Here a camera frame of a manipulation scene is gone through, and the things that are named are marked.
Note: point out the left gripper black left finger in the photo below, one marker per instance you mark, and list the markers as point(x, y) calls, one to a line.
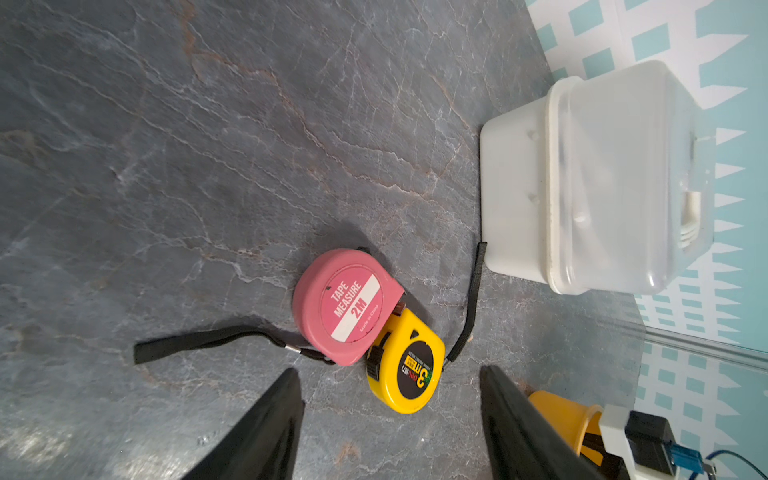
point(264, 443)

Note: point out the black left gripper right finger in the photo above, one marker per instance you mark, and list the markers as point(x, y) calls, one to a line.
point(521, 444)

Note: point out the yellow tape measure 3m label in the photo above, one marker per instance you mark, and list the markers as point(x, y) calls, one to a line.
point(405, 364)

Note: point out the pink tape measure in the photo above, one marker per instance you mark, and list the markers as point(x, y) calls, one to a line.
point(340, 305)

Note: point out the yellow plastic storage box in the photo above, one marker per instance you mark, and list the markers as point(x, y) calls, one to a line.
point(572, 421)

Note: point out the white plastic lidded case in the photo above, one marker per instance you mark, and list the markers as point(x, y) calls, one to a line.
point(602, 184)

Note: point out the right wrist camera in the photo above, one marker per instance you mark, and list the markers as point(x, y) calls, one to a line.
point(637, 445)

